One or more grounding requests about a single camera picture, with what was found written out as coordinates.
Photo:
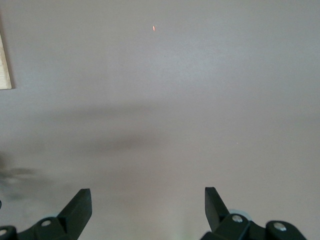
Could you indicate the tiny red speck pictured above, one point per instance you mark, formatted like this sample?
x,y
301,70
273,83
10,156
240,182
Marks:
x,y
153,28

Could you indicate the bamboo cutting board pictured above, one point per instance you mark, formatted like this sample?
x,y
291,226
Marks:
x,y
4,70

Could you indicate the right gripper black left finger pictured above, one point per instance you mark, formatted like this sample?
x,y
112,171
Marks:
x,y
75,215

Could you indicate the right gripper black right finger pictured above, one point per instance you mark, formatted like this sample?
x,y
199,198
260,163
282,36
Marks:
x,y
217,215

